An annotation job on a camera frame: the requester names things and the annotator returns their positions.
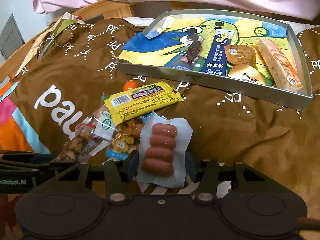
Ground grey metal tray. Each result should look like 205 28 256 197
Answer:
117 9 312 111

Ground chocolate cookie snack pack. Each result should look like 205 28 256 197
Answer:
55 123 104 163

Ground green white snack packet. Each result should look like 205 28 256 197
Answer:
93 112 116 141

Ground brown bun packet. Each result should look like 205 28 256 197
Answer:
224 45 257 69

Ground blue drink stick packet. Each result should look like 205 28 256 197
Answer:
201 29 235 76

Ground small orange tangerine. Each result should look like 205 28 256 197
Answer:
123 80 139 91

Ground grey door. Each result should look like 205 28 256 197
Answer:
0 14 25 60

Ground gold wrapped pastry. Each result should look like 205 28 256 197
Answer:
228 64 267 85

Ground cartoon yellow candy packet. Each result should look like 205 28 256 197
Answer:
106 117 145 160

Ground cartoon frog tray liner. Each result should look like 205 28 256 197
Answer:
118 15 293 86

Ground brown patterned blanket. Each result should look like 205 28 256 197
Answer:
1 18 319 218

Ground packaged sausage links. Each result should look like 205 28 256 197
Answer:
136 112 193 188

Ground yellow snack bar wrapper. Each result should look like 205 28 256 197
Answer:
104 81 184 125

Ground dark dried meat snack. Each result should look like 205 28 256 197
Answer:
181 40 202 63

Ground beige nougat bar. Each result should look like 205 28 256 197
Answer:
258 38 304 94

